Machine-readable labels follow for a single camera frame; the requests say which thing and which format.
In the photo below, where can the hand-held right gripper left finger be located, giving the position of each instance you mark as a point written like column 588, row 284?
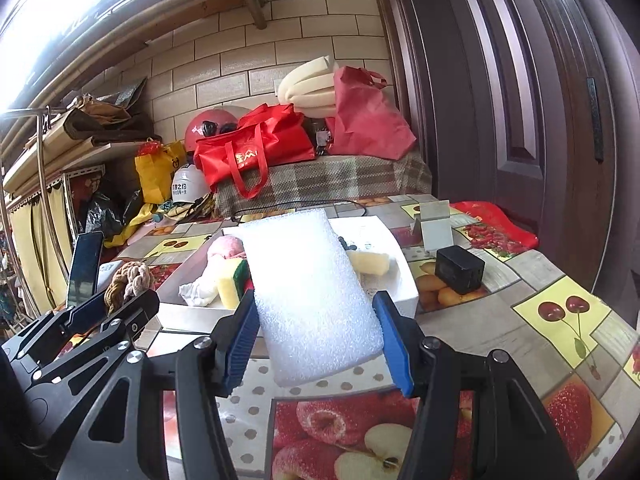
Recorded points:
column 240, row 340

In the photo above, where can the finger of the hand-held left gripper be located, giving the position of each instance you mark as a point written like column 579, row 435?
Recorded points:
column 130, row 320
column 85, row 311

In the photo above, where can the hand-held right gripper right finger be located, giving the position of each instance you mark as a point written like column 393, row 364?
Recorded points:
column 397, row 345

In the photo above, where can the white cardboard box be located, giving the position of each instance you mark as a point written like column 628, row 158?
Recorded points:
column 390, row 300

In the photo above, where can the yellow green sponge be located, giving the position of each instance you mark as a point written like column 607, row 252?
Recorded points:
column 232, row 282

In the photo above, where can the white cloth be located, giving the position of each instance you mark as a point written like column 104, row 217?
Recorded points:
column 202, row 287

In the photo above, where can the thick white foam block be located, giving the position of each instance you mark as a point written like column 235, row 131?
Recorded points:
column 310, row 300

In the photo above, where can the pale yellow foam piece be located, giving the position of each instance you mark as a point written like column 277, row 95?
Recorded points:
column 370, row 262

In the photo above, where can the pink plush toy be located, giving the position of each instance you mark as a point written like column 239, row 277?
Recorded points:
column 227, row 250

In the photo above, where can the black smartphone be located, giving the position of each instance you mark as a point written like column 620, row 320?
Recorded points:
column 85, row 270

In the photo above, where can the small white box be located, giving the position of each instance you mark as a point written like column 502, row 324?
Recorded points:
column 107, row 272

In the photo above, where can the yellow curtain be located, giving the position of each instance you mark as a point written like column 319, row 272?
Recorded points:
column 35, row 245

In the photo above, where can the small black box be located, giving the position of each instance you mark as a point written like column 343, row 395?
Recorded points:
column 460, row 270

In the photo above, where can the black plastic bag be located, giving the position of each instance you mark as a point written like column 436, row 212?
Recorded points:
column 110, row 215

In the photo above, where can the yellow cloth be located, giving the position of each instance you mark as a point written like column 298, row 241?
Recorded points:
column 135, row 220

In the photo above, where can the grey metal phone stand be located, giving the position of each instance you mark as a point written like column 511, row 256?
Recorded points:
column 435, row 230

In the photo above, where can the yellow bag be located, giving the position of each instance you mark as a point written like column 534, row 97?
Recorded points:
column 155, row 175

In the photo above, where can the white helmet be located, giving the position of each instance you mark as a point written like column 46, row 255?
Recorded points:
column 190, row 185

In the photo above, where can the wooden shelf board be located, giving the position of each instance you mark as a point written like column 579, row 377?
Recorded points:
column 60, row 160

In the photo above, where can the red plastic bag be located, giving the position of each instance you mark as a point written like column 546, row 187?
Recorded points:
column 500, row 225

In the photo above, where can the red ornament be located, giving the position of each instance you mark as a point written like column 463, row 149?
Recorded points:
column 150, row 148

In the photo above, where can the plaid covered bench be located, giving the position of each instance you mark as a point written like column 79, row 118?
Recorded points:
column 340, row 180

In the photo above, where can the folded brown bags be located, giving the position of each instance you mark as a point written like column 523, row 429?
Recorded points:
column 85, row 120

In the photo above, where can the shiny red tote bag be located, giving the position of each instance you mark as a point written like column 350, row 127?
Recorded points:
column 260, row 145

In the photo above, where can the pink helmet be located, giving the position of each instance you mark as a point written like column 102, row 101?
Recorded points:
column 200, row 127

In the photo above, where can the matte red fabric bag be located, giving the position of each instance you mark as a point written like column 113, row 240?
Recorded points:
column 370, row 115

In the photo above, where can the cream foam roll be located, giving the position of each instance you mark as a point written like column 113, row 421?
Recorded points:
column 305, row 85

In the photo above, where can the dark red door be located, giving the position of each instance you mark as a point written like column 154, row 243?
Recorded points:
column 500, row 85

